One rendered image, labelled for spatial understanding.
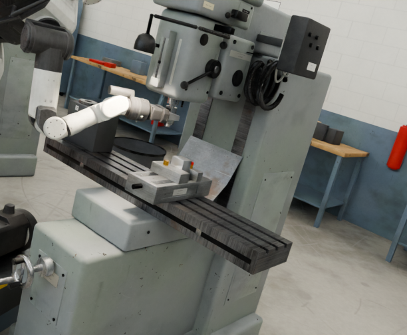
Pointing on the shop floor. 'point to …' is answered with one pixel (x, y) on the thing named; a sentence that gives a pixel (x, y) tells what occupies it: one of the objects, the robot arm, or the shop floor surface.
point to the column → (254, 177)
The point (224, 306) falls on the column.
